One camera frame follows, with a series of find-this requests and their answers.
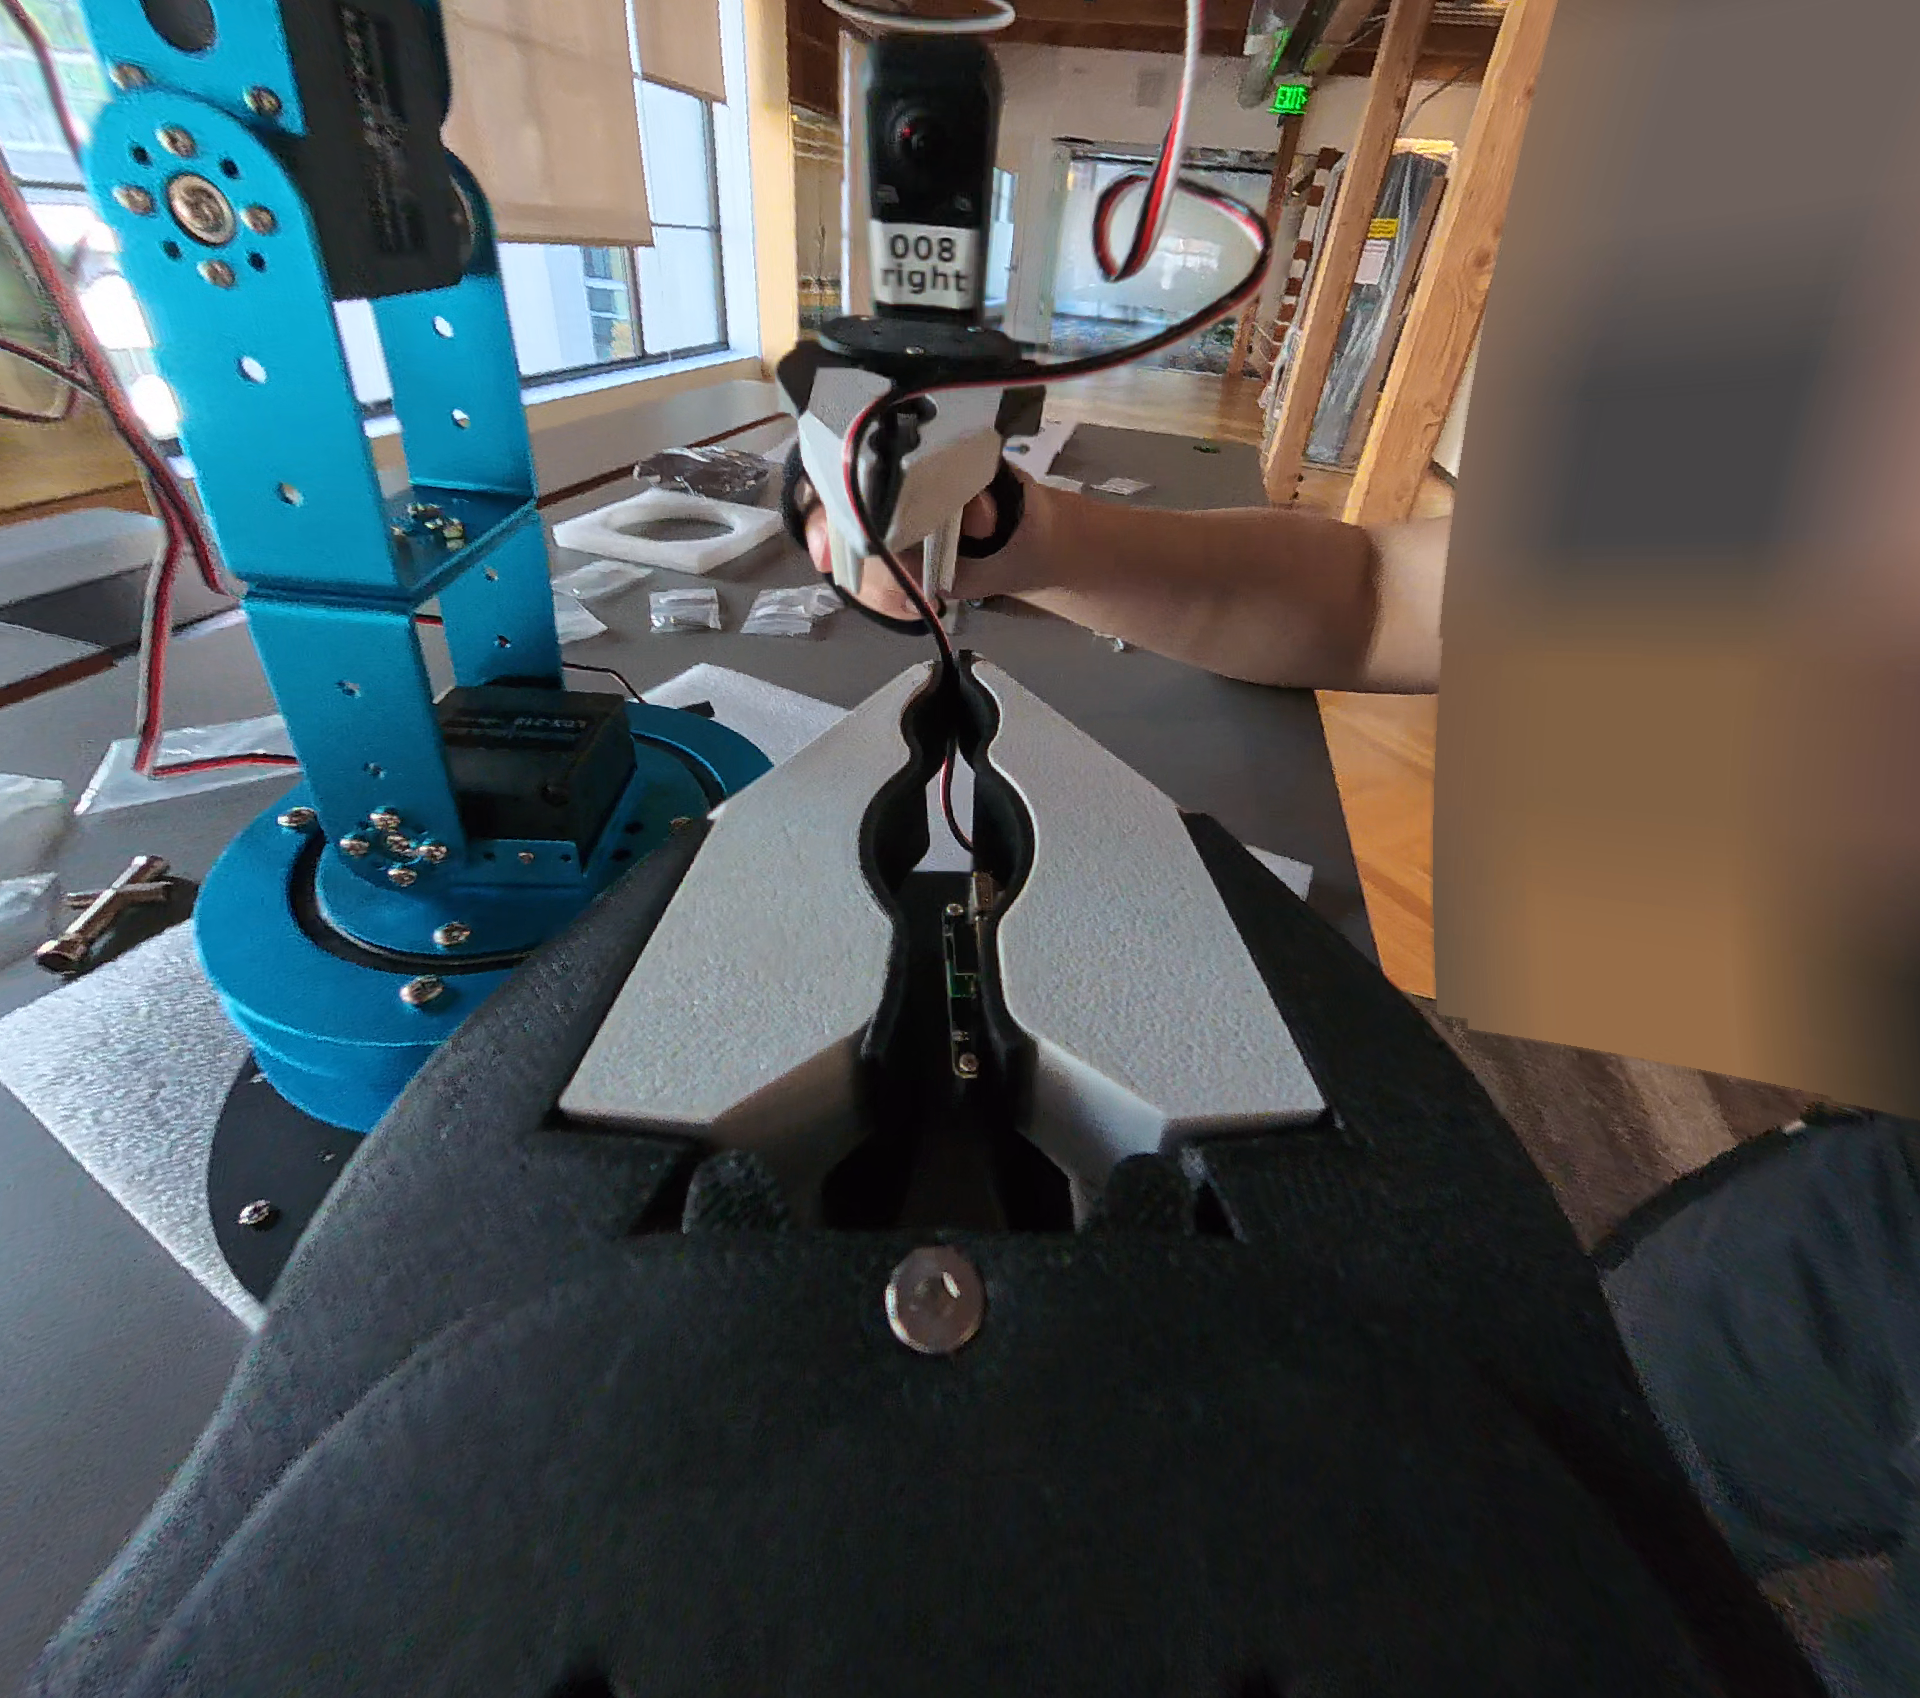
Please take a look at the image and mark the grey desk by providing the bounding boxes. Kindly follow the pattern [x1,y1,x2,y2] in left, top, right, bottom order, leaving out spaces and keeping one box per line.
[0,378,1389,1698]

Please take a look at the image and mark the white foam sheet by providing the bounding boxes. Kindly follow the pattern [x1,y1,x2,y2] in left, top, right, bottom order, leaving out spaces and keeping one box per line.
[0,659,1315,1327]

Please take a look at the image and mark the red white wire bundle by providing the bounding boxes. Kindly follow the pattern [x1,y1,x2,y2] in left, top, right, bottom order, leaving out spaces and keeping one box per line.
[0,0,301,781]

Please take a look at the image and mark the beige roller blind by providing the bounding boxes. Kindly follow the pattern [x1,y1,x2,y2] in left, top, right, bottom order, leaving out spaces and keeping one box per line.
[622,0,731,105]
[434,0,658,247]

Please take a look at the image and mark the white foam frame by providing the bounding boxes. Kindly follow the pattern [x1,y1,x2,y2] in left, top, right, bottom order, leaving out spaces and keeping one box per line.
[552,481,791,570]

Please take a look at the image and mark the crumpled clear plastic bag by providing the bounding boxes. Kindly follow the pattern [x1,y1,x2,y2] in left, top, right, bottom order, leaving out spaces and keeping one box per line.
[0,767,72,932]

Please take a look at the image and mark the wooden post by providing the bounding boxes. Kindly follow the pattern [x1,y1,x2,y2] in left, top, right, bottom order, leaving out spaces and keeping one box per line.
[1342,0,1625,527]
[1259,0,1489,508]

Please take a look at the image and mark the flat clear plastic bag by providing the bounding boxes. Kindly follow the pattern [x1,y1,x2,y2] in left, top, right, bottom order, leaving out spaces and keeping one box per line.
[74,714,301,817]

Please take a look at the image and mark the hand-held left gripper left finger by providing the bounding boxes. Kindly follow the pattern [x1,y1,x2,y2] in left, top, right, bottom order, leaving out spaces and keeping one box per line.
[557,659,947,1152]

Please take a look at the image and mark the servo controller circuit board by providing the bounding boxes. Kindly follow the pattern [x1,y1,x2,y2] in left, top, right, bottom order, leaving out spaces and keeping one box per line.
[938,870,1003,1087]

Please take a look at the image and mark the metal cross wrench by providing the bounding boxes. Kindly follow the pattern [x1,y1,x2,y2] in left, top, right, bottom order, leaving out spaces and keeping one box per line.
[31,854,180,977]

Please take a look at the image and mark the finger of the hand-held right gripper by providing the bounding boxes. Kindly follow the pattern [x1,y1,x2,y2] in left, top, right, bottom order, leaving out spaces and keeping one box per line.
[793,366,906,594]
[884,392,1008,540]

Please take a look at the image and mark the person's dark trousers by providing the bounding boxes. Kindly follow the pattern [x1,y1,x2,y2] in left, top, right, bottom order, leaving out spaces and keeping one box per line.
[1596,1110,1920,1698]

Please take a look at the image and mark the person's right hand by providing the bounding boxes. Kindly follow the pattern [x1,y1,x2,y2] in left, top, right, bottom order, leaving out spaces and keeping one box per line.
[801,479,1059,628]

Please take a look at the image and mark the dark anti-static bag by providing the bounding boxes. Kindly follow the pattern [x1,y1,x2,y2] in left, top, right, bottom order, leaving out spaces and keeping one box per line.
[631,447,778,503]

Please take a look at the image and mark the person's right forearm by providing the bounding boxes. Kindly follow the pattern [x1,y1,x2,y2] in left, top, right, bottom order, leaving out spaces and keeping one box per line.
[1049,481,1446,696]

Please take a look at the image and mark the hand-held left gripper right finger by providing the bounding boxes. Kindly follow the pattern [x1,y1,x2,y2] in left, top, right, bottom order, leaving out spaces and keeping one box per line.
[964,655,1331,1160]

